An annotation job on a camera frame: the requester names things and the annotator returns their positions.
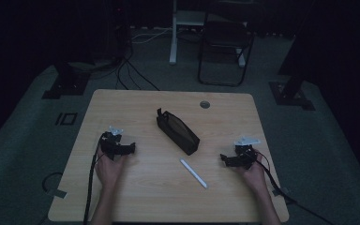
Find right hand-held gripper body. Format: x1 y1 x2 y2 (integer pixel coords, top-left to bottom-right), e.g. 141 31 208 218
233 136 262 171

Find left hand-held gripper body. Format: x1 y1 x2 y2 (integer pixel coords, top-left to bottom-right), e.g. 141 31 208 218
99 126 125 161

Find person's left hand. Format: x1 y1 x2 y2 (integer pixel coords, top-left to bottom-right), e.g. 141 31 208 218
94 146 129 190

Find person's right hand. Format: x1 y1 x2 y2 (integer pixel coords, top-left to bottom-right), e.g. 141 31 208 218
241 149 268 193

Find white pen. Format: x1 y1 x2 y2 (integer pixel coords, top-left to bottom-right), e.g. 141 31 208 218
179 157 209 189

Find black fabric pencil case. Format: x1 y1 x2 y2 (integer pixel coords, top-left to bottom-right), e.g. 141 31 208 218
156 107 202 157

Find black folding chair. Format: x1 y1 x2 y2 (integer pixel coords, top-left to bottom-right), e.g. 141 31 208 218
197 12 257 88

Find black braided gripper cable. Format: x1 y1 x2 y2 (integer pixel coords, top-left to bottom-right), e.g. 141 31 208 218
82 132 108 225

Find black and red gripper cable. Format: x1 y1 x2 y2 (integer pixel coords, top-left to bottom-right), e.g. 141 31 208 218
254 150 336 225

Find black floor cables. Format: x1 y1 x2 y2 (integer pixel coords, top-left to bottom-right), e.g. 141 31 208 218
90 46 161 92

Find black stand with base plate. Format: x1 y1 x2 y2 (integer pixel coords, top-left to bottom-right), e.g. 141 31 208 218
268 0 317 112
41 60 92 100

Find white floor cable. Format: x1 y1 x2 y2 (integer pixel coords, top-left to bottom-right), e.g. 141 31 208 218
130 26 174 45

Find white desk frame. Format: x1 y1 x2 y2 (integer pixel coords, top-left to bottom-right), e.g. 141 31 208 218
169 0 248 68

